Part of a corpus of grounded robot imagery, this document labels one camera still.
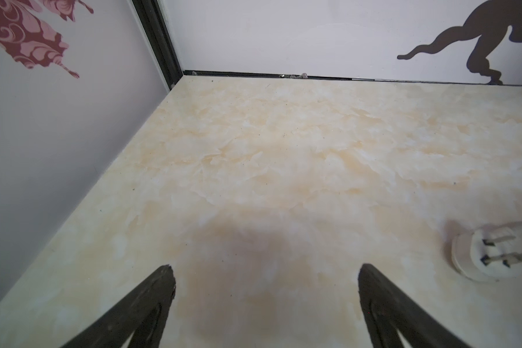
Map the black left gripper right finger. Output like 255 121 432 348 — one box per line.
358 263 468 347

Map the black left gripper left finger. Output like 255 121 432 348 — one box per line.
64 265 176 347

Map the white toaster power cord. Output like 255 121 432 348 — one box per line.
451 220 522 284

